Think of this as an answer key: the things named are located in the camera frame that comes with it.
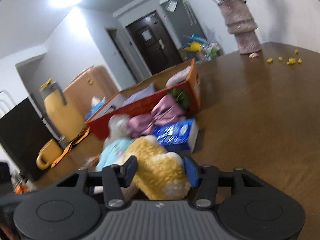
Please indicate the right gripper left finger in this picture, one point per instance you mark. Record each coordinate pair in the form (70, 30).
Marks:
(117, 180)

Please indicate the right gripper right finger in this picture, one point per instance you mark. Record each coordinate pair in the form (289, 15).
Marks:
(203, 178)

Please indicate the light blue plush toy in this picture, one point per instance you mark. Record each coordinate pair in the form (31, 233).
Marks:
(112, 153)

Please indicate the yellow white plush toy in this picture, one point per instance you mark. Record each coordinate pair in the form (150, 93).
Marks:
(160, 174)

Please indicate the iridescent white pouch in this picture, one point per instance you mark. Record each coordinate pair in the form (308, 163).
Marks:
(117, 126)

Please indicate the pink satin bow scrunchie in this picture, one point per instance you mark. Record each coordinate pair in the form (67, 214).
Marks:
(165, 112)

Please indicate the yellow ceramic mug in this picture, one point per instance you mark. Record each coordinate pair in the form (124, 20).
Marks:
(48, 154)

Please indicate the yellow thermos jug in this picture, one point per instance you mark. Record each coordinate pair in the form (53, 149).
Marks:
(61, 111)

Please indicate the blue wet wipes pack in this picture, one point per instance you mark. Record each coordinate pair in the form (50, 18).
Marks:
(96, 103)

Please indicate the lavender cloth in box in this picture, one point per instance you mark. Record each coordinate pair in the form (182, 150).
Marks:
(140, 94)

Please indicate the orange suitcase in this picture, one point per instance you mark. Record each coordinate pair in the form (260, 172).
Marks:
(92, 82)

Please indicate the red orange cardboard box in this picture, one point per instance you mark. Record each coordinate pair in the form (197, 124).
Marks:
(187, 93)

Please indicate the black monitor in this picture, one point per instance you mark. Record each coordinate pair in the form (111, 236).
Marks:
(23, 135)

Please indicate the fallen pink petal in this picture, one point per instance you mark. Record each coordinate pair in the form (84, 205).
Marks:
(253, 55)

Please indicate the clutter pile by fridge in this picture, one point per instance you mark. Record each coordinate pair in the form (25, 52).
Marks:
(204, 50)

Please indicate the dark brown door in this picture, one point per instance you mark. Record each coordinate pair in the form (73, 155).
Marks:
(154, 43)

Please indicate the yellow crumbs on table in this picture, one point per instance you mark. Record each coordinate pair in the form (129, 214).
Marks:
(290, 61)

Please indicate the grey refrigerator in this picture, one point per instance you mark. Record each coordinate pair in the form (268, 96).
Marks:
(182, 19)

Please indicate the pink textured vase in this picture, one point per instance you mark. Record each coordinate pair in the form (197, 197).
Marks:
(241, 24)

